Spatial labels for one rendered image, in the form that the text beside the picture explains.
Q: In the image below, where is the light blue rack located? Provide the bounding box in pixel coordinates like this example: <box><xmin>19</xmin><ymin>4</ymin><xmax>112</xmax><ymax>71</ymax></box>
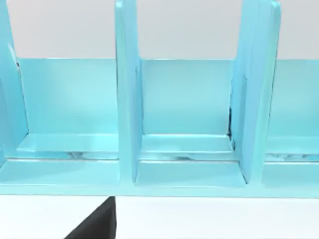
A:
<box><xmin>0</xmin><ymin>0</ymin><xmax>319</xmax><ymax>197</ymax></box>

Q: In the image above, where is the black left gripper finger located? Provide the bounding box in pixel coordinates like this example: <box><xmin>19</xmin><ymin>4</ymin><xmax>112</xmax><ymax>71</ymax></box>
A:
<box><xmin>64</xmin><ymin>196</ymin><xmax>118</xmax><ymax>239</ymax></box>

